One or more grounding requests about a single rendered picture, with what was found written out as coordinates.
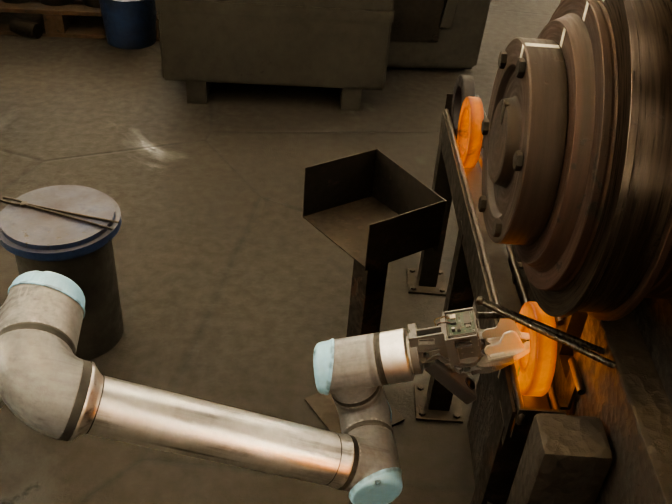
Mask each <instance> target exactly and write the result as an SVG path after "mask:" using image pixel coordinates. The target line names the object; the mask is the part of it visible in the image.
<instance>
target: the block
mask: <svg viewBox="0 0 672 504"><path fill-rule="evenodd" d="M612 460H613V456H612V452H611V449H610V445H609V442H608V439H607V436H606V433H605V430H604V426H603V423H602V421H601V420H600V419H599V418H596V417H591V416H577V415H563V414H550V413H539V414H536V415H535V416H534V418H533V421H532V424H531V428H530V431H529V434H528V437H527V440H526V443H525V446H524V450H523V453H522V456H521V459H520V462H519V465H518V468H517V471H516V475H515V478H514V481H513V484H512V487H511V490H510V493H509V497H508V500H507V503H506V504H594V503H595V501H596V499H597V496H598V494H599V492H600V489H601V487H602V485H603V482H604V480H605V478H606V475H607V473H608V471H609V468H610V466H611V464H612Z"/></svg>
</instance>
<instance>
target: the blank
mask: <svg viewBox="0 0 672 504"><path fill-rule="evenodd" d="M519 313H520V314H522V315H524V316H527V317H529V318H532V319H534V320H536V321H539V322H541V323H544V324H546V325H549V326H551V327H553V328H556V322H555V317H552V316H549V315H548V314H546V313H545V312H544V311H543V310H542V309H541V308H540V307H539V305H538V304H537V302H534V301H528V302H525V303H524V304H523V306H522V307H521V310H520V312H519ZM516 324H517V326H518V328H519V330H520V332H524V333H529V336H530V352H529V353H528V354H526V355H525V356H523V357H522V358H520V359H518V360H516V361H514V362H515V367H516V371H517V376H518V381H519V386H520V390H521V394H522V395H524V396H537V397H542V396H544V395H545V394H546V393H547V392H548V390H549V388H550V386H551V383H552V380H553V377H554V372H555V367H556V359H557V342H556V341H554V340H552V339H550V338H548V337H546V336H544V335H542V334H540V333H538V332H536V331H534V330H532V329H530V328H528V327H526V326H524V325H521V324H519V323H517V322H516Z"/></svg>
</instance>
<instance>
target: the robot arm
mask: <svg viewBox="0 0 672 504"><path fill-rule="evenodd" d="M462 311H464V312H462ZM456 312H458V313H456ZM451 313H452V314H451ZM84 317H85V296H84V294H83V292H82V290H81V289H80V287H79V286H78V285H77V284H76V283H75V282H73V281H72V280H71V279H69V278H67V277H65V276H63V275H61V274H58V273H55V272H51V271H44V272H41V271H30V272H26V273H24V274H21V275H20V276H18V277H17V278H16V279H15V280H14V281H13V283H12V285H11V286H10V287H9V289H8V296H7V299H6V300H5V302H4V303H3V305H2V306H1V307H0V409H1V408H2V407H3V406H4V405H6V406H7V407H8V408H9V409H10V410H11V411H12V412H13V413H14V414H15V416H16V417H18V418H19V419H20V420H21V421H23V422H24V423H25V424H26V425H28V426H29V427H31V428H32V429H34V430H36V431H37V432H39V433H41V434H43V435H45V436H48V437H51V438H54V439H59V440H64V441H68V442H70V441H72V440H73V439H75V438H77V437H78V436H80V435H82V434H89V435H93V436H98V437H103V438H107V439H112V440H117V441H121V442H126V443H131V444H135V445H140V446H145V447H149V448H154V449H159V450H163V451H168V452H173V453H177V454H182V455H187V456H191V457H196V458H200V459H205V460H210V461H214V462H219V463H224V464H228V465H233V466H238V467H242V468H247V469H252V470H256V471H261V472H266V473H270V474H275V475H280V476H284V477H289V478H294V479H298V480H303V481H308V482H312V483H317V484H321V485H326V486H330V487H331V488H333V489H338V490H342V491H347V492H349V499H350V501H351V502H352V504H389V503H391V502H392V501H394V500H395V499H396V498H397V497H398V496H399V495H400V493H401V491H402V488H403V483H402V476H401V475H402V470H401V469H400V466H399V461H398V456H397V451H396V446H395V441H394V437H393V429H392V424H391V421H392V413H391V408H390V405H389V403H388V401H387V399H386V397H385V394H384V391H383V388H382V386H383V385H388V384H396V383H403V382H409V381H413V380H414V374H415V375H416V374H423V363H424V370H425V371H426V372H427V373H429V374H430V375H431V376H432V377H433V378H435V379H436V380H437V381H438V382H440V383H441V384H442V385H443V386H444V387H446V388H447V389H448V390H449V391H450V392H452V393H453V394H454V395H455V396H457V397H458V398H459V399H460V400H461V401H463V402H464V403H465V404H470V403H471V402H473V401H475V400H476V399H477V394H476V385H475V381H474V380H473V379H472V378H471V377H470V376H469V375H467V374H466V373H472V375H474V374H479V373H491V372H495V371H498V370H500V369H502V368H504V367H506V366H508V365H511V364H513V363H514V361H516V360H518V359H520V358H522V357H523V356H525V355H526V354H528V353H529V352H530V336H529V333H524V332H520V330H519V328H518V326H517V324H516V323H515V321H513V320H511V319H500V320H499V322H498V325H497V326H496V327H494V328H488V329H480V330H478V329H477V328H479V327H478V322H477V318H476V316H475V312H474V311H473V307H469V308H463V309H457V310H451V311H445V312H442V316H441V317H437V318H435V319H434V323H435V320H436V319H439V318H442V319H440V323H438V324H441V326H438V324H437V325H436V323H435V326H434V327H429V328H423V329H417V327H416V323H413V324H408V330H409V333H407V331H406V329H404V328H401V329H395V330H389V331H383V332H377V333H370V334H364V335H358V336H352V337H346V338H339V339H333V338H332V339H330V340H328V341H323V342H319V343H318V344H317V345H316V346H315V348H314V354H313V367H314V377H315V383H316V387H317V390H318V392H319V393H320V394H324V395H328V394H330V393H331V396H332V398H333V400H334V403H335V405H336V408H337V410H338V414H339V420H340V427H341V434H339V433H335V432H331V431H327V430H323V429H319V428H315V427H311V426H307V425H303V424H298V423H294V422H290V421H286V420H282V419H278V418H274V417H270V416H266V415H262V414H258V413H254V412H250V411H246V410H242V409H238V408H233V407H229V406H225V405H221V404H217V403H213V402H209V401H205V400H201V399H197V398H193V397H189V396H185V395H181V394H177V393H173V392H168V391H164V390H160V389H156V388H152V387H148V386H144V385H140V384H136V383H132V382H128V381H124V380H120V379H116V378H112V377H108V376H103V375H102V374H101V373H100V372H99V370H98V369H97V367H96V365H95V363H94V362H91V361H87V360H84V359H80V358H78V357H77V356H75V355H76V350H77V345H78V340H79V335H80V330H81V325H82V320H83V318H84ZM485 345H486V347H485V349H484V346H485ZM483 349H484V351H485V353H486V355H485V354H483V353H482V352H481V350H483Z"/></svg>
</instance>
